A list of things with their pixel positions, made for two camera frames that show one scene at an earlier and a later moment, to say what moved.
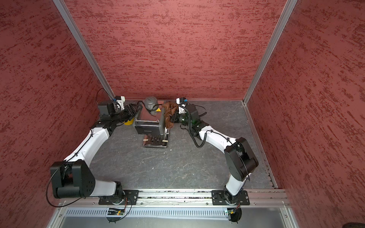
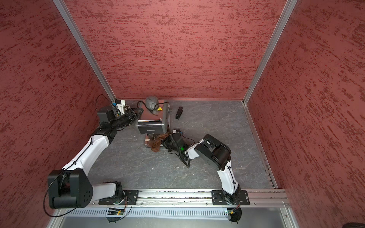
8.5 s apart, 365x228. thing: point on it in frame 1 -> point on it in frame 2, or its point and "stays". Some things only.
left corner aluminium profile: (63, 6) stays
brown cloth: (170, 109) -> (156, 142)
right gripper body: (181, 118) -> (169, 144)
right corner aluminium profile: (287, 9) stays
